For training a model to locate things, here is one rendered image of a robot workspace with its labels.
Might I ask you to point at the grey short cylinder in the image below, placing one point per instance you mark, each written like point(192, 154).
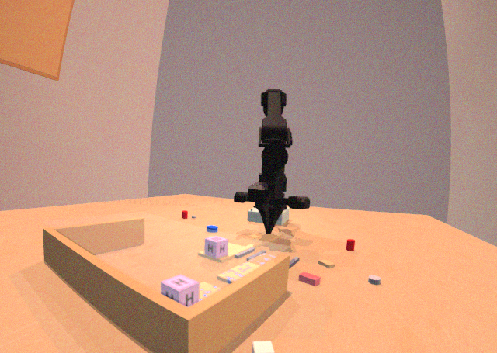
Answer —
point(372, 279)

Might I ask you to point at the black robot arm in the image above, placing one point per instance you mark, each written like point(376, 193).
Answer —
point(275, 136)

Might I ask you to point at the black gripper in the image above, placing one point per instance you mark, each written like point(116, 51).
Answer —
point(270, 214)

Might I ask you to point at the pink rectangular block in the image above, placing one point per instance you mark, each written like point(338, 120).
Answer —
point(309, 278)

